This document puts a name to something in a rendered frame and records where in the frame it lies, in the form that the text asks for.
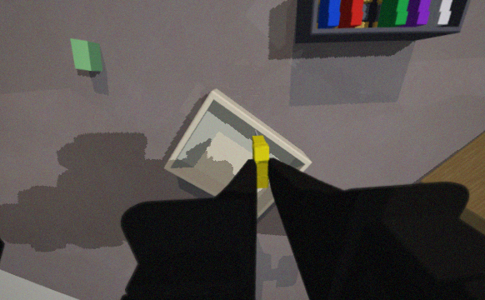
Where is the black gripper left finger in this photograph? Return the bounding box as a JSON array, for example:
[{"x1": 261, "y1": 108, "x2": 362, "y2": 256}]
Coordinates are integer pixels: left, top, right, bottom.
[{"x1": 121, "y1": 159, "x2": 258, "y2": 300}]

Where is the red fuse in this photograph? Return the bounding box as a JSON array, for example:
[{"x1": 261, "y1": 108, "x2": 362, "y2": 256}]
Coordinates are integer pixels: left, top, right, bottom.
[{"x1": 338, "y1": 0, "x2": 363, "y2": 28}]

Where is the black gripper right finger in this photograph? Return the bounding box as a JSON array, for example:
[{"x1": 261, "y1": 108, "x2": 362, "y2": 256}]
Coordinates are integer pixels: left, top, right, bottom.
[{"x1": 267, "y1": 157, "x2": 469, "y2": 300}]

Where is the grey fuse block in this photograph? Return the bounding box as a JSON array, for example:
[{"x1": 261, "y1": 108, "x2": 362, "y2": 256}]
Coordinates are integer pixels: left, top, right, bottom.
[{"x1": 295, "y1": 0, "x2": 471, "y2": 43}]

